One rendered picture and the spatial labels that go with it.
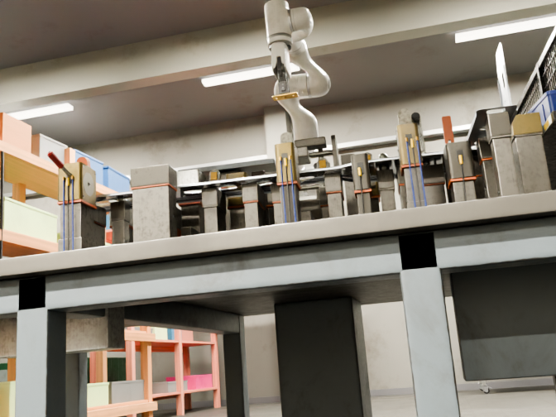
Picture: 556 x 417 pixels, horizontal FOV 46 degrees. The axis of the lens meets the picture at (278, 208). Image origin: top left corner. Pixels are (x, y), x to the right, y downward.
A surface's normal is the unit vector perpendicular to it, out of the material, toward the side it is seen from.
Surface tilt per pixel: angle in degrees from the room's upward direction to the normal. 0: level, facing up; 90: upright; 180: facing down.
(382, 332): 90
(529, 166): 90
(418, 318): 90
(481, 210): 90
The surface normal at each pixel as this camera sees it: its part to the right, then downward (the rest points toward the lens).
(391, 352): -0.24, -0.22
